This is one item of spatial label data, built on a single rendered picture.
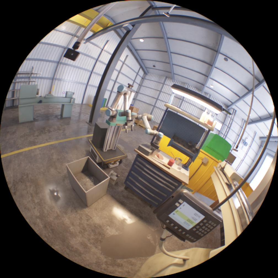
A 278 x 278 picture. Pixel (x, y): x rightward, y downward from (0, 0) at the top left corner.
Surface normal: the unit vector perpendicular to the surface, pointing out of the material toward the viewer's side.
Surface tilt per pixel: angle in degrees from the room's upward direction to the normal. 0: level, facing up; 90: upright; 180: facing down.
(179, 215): 71
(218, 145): 84
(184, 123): 90
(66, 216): 0
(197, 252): 0
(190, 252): 0
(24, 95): 90
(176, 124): 90
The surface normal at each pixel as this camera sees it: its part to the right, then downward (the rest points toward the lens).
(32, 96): 0.81, 0.48
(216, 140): -0.42, 0.08
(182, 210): -0.50, -0.25
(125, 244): 0.37, -0.86
